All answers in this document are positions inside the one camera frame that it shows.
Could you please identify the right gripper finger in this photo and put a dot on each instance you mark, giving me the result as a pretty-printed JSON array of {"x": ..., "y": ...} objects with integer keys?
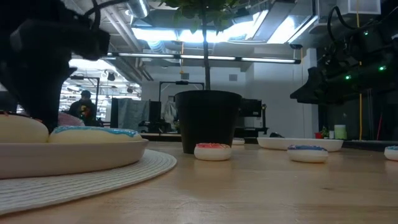
[{"x": 312, "y": 91}]

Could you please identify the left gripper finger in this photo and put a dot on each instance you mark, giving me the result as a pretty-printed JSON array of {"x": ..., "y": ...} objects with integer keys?
[{"x": 40, "y": 99}]

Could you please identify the plain glazed donut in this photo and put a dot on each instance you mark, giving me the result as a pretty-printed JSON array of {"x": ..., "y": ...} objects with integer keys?
[{"x": 21, "y": 129}]

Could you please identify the shallow beige bowl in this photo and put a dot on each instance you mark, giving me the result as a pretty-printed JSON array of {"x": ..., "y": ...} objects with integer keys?
[{"x": 62, "y": 158}]

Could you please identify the small purple-blue frosted donut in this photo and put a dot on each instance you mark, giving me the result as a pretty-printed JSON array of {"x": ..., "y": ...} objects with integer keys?
[{"x": 307, "y": 155}]

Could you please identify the large blue frosted donut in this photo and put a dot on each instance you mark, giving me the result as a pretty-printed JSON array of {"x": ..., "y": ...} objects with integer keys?
[{"x": 93, "y": 137}]

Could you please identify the small red frosted donut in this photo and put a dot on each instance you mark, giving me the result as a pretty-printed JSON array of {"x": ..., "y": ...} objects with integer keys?
[{"x": 212, "y": 153}]

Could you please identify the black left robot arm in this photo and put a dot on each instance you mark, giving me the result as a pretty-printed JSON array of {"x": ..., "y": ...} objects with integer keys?
[{"x": 25, "y": 9}]

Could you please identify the person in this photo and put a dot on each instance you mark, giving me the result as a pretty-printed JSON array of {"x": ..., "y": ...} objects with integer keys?
[{"x": 83, "y": 109}]

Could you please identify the small red pot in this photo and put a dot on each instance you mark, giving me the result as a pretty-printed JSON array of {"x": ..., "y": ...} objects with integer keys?
[{"x": 318, "y": 136}]

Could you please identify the pale green jar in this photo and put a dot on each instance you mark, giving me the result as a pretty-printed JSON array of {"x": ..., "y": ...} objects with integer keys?
[{"x": 340, "y": 132}]

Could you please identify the small white plate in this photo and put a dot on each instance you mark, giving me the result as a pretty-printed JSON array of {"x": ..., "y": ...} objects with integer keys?
[{"x": 300, "y": 144}]

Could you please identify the small teal frosted donut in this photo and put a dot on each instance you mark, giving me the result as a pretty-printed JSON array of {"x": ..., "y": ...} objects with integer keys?
[{"x": 391, "y": 154}]

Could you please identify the small navy sprinkled donut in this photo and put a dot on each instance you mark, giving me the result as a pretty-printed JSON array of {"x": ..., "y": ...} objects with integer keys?
[{"x": 238, "y": 142}]

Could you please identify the grey fabric covered cabinet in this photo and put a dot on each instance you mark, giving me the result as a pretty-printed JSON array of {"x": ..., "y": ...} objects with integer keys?
[{"x": 130, "y": 115}]

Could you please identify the green leafy artificial plant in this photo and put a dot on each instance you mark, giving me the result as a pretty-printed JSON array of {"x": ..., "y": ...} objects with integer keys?
[{"x": 206, "y": 68}]

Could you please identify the long pendant light bar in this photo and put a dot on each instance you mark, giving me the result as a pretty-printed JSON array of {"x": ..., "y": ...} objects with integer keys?
[{"x": 155, "y": 56}]

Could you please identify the black plant pot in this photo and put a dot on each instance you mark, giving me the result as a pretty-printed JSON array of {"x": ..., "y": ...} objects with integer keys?
[{"x": 206, "y": 121}]

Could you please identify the white woven round placemat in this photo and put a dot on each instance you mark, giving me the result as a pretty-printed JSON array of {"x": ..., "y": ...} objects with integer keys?
[{"x": 149, "y": 165}]

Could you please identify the white plastic cover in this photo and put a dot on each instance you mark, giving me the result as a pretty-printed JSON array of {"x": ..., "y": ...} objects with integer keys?
[{"x": 170, "y": 113}]

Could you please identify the silver ceiling duct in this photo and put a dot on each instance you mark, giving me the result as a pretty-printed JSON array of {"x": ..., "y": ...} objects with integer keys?
[{"x": 136, "y": 7}]

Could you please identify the black gantry frame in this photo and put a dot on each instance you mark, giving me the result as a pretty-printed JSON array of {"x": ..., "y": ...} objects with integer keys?
[{"x": 182, "y": 82}]

